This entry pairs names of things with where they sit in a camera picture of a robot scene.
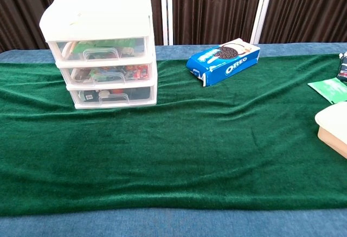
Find clear drawer with green sachets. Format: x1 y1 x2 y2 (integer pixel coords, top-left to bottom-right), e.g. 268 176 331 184
55 37 147 62

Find clear drawer with dark items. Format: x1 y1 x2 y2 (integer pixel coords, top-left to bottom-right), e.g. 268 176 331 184
69 86 153 105

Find green velvet cloth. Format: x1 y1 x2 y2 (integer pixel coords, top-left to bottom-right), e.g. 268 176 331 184
0 54 347 217

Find green packets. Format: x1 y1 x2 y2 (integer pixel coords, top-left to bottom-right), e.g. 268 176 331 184
72 39 137 55

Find clear drawer with colourful snacks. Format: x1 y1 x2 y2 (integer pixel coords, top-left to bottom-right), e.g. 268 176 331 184
62 63 152 86

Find white plastic drawer unit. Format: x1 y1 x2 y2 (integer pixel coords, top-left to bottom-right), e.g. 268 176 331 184
39 0 158 110

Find blue Oreo cookie box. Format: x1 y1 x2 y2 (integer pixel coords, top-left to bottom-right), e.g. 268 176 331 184
185 38 261 87

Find brown curtain folding screen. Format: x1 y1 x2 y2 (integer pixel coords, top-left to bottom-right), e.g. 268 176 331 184
0 0 347 53

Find blue table cover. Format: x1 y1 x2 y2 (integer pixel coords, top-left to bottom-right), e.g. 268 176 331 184
0 42 347 237

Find green sachet packet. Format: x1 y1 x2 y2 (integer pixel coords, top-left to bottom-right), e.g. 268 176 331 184
307 77 347 105

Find cream lidded plastic box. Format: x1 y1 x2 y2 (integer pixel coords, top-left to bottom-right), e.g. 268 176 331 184
314 101 347 159

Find navy red patterned snack packet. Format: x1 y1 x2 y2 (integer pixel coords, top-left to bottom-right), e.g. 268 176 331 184
337 52 347 83

